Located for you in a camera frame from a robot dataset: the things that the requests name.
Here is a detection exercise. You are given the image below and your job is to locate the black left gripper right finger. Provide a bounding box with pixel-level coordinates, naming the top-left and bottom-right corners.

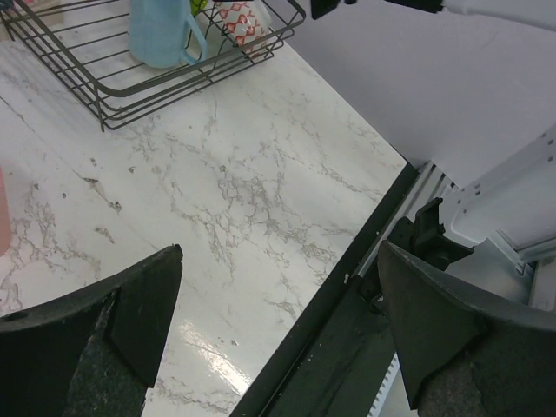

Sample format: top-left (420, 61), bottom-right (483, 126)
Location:
top-left (378, 242), bottom-right (555, 416)

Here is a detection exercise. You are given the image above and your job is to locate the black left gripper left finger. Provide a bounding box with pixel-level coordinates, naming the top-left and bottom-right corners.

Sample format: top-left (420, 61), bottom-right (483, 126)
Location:
top-left (1, 245), bottom-right (182, 416)

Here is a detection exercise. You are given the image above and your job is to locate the pink plastic cup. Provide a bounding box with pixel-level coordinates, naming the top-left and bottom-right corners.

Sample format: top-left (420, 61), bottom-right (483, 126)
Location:
top-left (0, 169), bottom-right (12, 255)

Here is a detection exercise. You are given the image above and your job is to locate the light blue mug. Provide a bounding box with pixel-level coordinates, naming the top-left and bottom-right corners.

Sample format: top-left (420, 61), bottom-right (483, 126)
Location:
top-left (128, 0), bottom-right (208, 70)

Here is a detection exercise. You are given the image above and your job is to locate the green plate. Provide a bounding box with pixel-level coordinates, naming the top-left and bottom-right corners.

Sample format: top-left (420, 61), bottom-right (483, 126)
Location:
top-left (189, 0), bottom-right (209, 17)

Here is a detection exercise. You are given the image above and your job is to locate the red white patterned mug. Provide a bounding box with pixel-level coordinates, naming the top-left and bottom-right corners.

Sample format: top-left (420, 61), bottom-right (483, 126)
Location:
top-left (214, 1), bottom-right (272, 57)

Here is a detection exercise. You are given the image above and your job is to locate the white cable duct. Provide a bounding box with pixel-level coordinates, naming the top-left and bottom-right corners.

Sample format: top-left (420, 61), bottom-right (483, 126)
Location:
top-left (367, 354), bottom-right (400, 417)

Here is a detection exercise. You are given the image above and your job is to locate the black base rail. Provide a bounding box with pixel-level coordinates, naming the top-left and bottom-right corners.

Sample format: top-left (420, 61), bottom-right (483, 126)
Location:
top-left (232, 162), bottom-right (457, 416)

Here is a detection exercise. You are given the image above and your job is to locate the black wire dish rack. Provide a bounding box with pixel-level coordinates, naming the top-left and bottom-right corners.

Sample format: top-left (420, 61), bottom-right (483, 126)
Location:
top-left (1, 1), bottom-right (307, 130)

